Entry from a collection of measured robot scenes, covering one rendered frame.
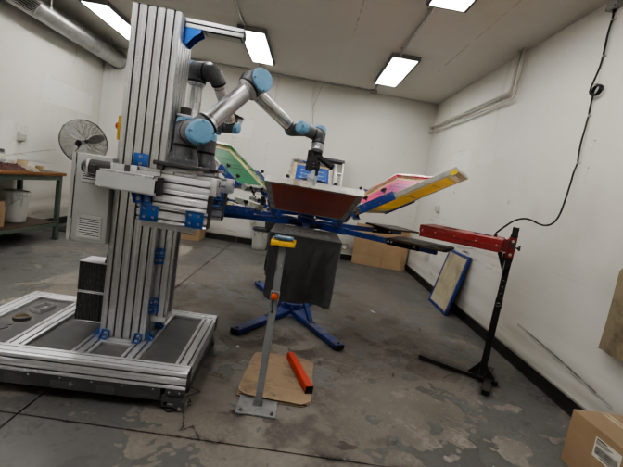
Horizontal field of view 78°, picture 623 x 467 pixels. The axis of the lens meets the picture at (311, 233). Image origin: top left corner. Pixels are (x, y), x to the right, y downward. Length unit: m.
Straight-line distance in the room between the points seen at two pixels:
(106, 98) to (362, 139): 4.50
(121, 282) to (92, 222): 0.36
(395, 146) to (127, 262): 5.57
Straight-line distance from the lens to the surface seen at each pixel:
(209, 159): 2.51
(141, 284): 2.37
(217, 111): 1.97
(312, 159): 2.25
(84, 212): 2.37
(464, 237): 2.98
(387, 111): 7.17
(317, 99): 7.08
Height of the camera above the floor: 1.27
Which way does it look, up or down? 7 degrees down
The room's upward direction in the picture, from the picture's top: 10 degrees clockwise
